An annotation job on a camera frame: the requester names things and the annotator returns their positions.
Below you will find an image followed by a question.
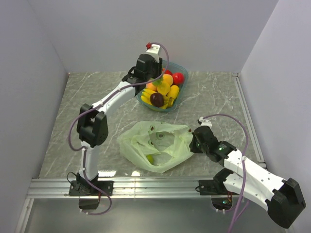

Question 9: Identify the yellow mango in tray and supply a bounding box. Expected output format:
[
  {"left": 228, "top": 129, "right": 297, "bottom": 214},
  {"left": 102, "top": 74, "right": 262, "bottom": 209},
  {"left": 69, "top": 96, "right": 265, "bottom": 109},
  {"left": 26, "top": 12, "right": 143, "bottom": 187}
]
[{"left": 167, "top": 85, "right": 179, "bottom": 100}]

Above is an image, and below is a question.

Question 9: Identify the yellow banana bunch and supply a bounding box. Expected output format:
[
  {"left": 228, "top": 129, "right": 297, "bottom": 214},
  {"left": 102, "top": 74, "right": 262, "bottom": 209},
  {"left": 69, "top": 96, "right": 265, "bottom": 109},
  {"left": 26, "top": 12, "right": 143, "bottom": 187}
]
[{"left": 140, "top": 88, "right": 174, "bottom": 109}]

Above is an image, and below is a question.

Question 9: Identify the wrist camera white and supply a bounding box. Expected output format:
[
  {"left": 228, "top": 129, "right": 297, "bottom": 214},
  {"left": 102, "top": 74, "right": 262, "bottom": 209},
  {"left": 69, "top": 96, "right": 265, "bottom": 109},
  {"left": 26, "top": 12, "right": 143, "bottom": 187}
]
[
  {"left": 146, "top": 43, "right": 161, "bottom": 62},
  {"left": 197, "top": 116, "right": 212, "bottom": 128}
]

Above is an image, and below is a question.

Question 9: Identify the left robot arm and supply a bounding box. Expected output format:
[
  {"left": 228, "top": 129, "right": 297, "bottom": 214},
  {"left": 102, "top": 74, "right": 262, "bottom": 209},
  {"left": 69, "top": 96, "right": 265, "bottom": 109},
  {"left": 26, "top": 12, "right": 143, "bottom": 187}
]
[{"left": 76, "top": 53, "right": 163, "bottom": 195}]

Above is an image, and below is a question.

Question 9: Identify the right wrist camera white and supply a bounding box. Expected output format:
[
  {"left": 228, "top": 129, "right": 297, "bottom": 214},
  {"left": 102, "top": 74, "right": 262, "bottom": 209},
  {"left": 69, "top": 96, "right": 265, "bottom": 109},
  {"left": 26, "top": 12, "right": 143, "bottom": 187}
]
[{"left": 197, "top": 116, "right": 212, "bottom": 128}]

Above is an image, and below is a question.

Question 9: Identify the teal plastic tray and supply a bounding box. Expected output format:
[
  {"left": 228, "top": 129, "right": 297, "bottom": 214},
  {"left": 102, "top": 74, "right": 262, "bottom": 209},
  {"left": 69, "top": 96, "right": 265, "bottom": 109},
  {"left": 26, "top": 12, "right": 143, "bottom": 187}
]
[{"left": 136, "top": 61, "right": 189, "bottom": 112}]

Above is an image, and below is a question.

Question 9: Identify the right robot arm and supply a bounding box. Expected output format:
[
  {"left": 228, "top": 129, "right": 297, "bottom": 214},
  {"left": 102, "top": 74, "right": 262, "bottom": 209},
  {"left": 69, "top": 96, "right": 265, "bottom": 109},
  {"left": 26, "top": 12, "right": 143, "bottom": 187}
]
[{"left": 190, "top": 126, "right": 306, "bottom": 229}]

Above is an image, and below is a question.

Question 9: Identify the green grape bunch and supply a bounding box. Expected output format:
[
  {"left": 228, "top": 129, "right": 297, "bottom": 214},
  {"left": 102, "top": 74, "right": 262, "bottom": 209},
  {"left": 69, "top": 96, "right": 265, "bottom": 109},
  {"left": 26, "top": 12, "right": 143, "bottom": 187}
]
[{"left": 152, "top": 77, "right": 163, "bottom": 86}]

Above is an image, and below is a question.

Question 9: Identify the red orange mango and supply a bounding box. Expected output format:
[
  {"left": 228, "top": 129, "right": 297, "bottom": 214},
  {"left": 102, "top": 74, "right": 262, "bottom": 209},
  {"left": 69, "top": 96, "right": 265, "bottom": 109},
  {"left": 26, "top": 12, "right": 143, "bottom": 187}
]
[{"left": 165, "top": 69, "right": 173, "bottom": 75}]

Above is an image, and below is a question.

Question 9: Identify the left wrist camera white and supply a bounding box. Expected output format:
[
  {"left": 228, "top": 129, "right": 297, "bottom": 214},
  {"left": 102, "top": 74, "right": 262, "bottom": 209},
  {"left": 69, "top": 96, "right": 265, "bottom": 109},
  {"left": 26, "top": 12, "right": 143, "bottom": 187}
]
[{"left": 146, "top": 43, "right": 161, "bottom": 62}]

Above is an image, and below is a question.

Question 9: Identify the pink orange peach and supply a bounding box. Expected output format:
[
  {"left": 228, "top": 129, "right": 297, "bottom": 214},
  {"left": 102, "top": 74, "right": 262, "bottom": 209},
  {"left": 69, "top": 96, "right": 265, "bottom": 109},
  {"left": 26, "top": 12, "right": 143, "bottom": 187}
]
[{"left": 146, "top": 83, "right": 157, "bottom": 92}]

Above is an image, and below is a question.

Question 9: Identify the red apple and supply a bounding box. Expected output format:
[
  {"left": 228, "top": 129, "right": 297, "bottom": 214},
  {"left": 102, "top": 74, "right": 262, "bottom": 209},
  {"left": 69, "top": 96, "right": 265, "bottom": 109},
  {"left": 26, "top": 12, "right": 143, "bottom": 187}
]
[{"left": 172, "top": 72, "right": 184, "bottom": 85}]

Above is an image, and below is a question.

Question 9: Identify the dark red fruit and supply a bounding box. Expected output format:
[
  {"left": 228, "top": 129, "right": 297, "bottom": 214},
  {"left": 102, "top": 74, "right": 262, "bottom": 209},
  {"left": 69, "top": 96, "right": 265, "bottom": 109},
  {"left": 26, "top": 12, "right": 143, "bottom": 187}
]
[{"left": 150, "top": 92, "right": 164, "bottom": 107}]

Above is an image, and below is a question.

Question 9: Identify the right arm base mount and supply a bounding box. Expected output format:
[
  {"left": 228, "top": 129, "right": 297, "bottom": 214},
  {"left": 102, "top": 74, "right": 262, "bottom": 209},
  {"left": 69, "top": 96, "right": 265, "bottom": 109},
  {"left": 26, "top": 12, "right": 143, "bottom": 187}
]
[{"left": 195, "top": 168, "right": 236, "bottom": 214}]

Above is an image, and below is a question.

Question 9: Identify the pale green plastic bag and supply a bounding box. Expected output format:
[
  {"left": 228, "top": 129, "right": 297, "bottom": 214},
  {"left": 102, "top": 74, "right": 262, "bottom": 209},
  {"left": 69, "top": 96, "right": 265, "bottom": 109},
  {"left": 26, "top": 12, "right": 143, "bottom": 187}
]
[{"left": 117, "top": 121, "right": 193, "bottom": 173}]

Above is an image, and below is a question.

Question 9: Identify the green fruit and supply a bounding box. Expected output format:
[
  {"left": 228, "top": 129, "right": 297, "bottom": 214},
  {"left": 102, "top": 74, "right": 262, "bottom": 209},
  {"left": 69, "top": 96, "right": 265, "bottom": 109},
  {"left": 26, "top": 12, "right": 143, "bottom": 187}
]
[{"left": 146, "top": 155, "right": 154, "bottom": 165}]

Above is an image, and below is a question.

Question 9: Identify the orange round fruit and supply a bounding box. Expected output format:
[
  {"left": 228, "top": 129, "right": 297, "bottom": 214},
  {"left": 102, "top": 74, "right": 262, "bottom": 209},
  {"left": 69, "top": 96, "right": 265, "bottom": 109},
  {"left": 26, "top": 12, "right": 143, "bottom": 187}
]
[{"left": 163, "top": 74, "right": 173, "bottom": 86}]

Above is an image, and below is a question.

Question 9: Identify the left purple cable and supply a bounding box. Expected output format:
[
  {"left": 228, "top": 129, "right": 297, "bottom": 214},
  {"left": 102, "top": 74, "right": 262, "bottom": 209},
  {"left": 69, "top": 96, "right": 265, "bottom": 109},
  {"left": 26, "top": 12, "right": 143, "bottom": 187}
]
[{"left": 68, "top": 42, "right": 170, "bottom": 216}]

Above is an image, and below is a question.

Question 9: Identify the yellow pear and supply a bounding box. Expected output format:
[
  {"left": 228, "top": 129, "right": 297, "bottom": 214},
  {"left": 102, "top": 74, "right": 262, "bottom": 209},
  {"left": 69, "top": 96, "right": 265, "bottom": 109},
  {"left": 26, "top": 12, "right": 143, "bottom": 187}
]
[{"left": 157, "top": 82, "right": 171, "bottom": 96}]

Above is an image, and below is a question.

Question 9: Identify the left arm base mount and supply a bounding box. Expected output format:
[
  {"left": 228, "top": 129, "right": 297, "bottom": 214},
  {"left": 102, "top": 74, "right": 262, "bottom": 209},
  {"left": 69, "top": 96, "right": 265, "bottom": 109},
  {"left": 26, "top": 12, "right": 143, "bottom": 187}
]
[{"left": 66, "top": 172, "right": 114, "bottom": 213}]

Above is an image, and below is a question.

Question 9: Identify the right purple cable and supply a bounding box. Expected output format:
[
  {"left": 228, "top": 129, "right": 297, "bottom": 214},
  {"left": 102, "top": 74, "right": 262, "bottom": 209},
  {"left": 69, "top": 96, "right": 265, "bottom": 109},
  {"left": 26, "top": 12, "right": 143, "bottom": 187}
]
[{"left": 203, "top": 114, "right": 250, "bottom": 233}]

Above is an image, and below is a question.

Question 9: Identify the purple cable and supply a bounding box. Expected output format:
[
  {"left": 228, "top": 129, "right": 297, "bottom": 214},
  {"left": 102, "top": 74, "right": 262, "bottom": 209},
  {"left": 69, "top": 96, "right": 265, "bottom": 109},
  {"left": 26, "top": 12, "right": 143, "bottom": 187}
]
[
  {"left": 68, "top": 42, "right": 170, "bottom": 216},
  {"left": 203, "top": 114, "right": 250, "bottom": 233}
]

